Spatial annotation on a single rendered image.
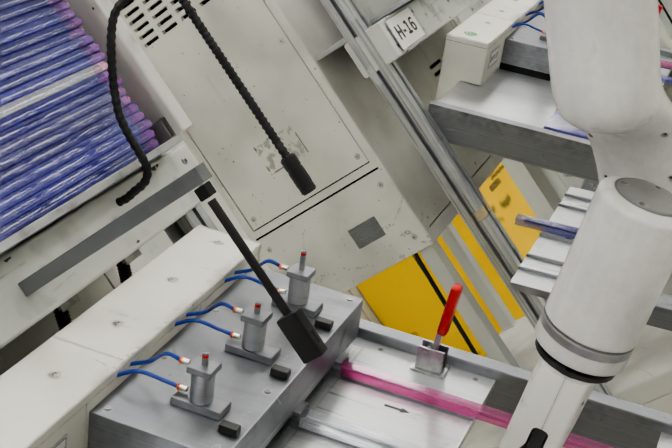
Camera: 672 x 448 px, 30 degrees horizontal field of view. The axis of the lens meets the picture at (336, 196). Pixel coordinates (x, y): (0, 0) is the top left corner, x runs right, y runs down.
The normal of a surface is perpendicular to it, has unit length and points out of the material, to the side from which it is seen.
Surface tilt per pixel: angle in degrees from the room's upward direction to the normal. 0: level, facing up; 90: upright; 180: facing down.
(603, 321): 100
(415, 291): 90
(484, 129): 90
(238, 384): 44
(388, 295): 90
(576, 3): 82
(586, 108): 91
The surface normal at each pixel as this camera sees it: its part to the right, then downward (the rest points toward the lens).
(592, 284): -0.58, 0.22
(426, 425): 0.12, -0.91
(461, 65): -0.37, 0.33
